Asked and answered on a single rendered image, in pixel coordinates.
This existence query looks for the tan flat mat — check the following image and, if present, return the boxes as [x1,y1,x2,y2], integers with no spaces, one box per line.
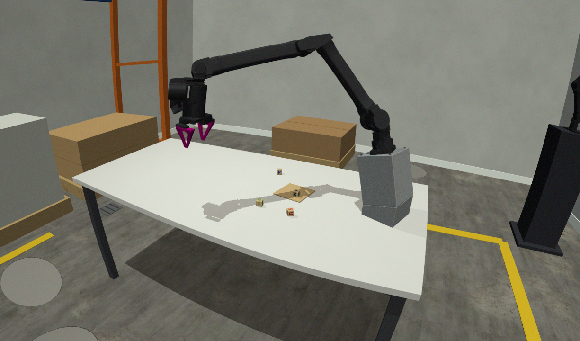
[273,183,315,203]

